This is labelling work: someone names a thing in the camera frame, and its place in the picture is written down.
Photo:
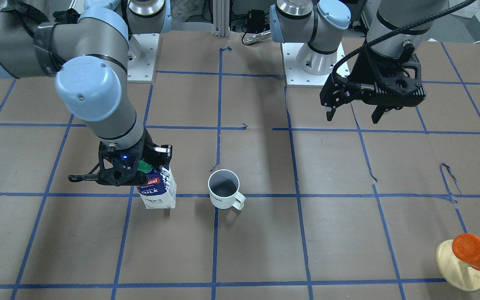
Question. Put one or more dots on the aluminium frame post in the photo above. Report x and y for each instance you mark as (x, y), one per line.
(221, 18)

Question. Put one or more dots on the white mug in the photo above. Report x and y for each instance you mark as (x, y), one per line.
(223, 186)

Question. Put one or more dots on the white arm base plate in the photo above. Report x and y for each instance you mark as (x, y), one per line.
(306, 68)

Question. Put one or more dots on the wooden mug tree stand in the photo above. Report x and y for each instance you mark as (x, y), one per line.
(458, 273)

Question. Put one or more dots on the orange mug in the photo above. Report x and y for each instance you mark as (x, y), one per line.
(466, 247)

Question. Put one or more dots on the blue Pascual milk carton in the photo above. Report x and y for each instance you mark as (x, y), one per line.
(159, 192)

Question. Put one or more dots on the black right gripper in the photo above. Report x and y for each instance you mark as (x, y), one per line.
(160, 152)

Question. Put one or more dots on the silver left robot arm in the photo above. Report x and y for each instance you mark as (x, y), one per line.
(399, 25)

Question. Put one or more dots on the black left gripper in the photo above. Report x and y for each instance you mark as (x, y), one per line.
(360, 69)

